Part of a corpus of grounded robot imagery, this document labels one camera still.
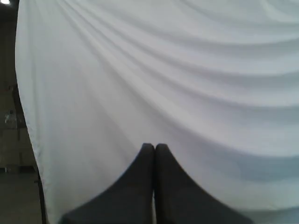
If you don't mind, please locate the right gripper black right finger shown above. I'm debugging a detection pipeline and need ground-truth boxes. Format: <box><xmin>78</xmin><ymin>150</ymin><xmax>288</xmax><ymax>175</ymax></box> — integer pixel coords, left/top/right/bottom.
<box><xmin>154</xmin><ymin>144</ymin><xmax>252</xmax><ymax>224</ymax></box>

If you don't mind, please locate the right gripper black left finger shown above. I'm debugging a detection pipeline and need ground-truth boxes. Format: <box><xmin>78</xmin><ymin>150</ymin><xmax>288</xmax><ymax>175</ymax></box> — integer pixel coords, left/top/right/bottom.
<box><xmin>60</xmin><ymin>143</ymin><xmax>154</xmax><ymax>224</ymax></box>

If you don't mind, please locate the white backdrop cloth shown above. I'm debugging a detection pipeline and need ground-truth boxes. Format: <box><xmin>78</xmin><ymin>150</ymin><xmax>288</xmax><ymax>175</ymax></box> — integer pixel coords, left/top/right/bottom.
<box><xmin>15</xmin><ymin>0</ymin><xmax>299</xmax><ymax>224</ymax></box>

